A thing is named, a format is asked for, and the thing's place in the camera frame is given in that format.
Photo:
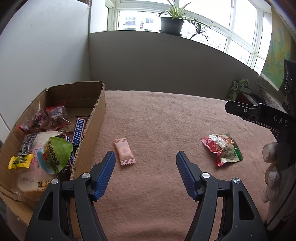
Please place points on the pink table cloth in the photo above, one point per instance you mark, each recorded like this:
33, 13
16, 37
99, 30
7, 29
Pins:
147, 200

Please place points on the red white snack packet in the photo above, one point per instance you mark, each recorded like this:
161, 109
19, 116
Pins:
58, 117

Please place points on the black printed snack packet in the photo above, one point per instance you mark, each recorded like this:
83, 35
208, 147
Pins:
27, 144

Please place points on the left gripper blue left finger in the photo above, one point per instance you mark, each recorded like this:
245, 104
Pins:
101, 174

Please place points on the pink small snack packet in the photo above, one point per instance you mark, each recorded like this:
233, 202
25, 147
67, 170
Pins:
124, 152

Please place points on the red green snack bag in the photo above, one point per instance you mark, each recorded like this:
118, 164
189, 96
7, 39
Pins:
225, 148

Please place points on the white cabinet panel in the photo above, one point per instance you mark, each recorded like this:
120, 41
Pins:
44, 44

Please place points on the green carton box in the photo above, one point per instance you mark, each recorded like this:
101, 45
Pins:
237, 86

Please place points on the brown ball snack packet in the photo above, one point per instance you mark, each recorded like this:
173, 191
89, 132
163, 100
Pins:
54, 155

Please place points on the window frame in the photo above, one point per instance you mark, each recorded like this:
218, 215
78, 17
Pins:
241, 29

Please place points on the potted spider plant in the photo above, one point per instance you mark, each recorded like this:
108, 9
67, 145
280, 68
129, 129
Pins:
172, 20

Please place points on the dark red storage box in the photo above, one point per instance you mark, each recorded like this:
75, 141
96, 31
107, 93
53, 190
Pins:
246, 99

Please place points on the Snickers bar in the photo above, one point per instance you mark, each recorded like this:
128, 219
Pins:
76, 140

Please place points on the right gloved hand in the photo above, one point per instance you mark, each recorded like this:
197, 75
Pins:
280, 184

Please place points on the yellow candy packet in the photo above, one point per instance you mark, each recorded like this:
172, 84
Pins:
20, 161

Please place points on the red silver foil snack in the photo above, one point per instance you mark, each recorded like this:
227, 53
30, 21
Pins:
36, 123

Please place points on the wall map poster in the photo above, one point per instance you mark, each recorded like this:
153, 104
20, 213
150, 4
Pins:
273, 45

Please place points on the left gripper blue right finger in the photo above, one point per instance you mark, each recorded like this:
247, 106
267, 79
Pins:
190, 174

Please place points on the packaged sliced bread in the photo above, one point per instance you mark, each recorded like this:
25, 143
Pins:
32, 182

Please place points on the brown cardboard box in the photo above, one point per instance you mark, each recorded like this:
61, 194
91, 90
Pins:
81, 98

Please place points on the white lace cloth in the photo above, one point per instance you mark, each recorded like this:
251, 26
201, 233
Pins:
271, 100

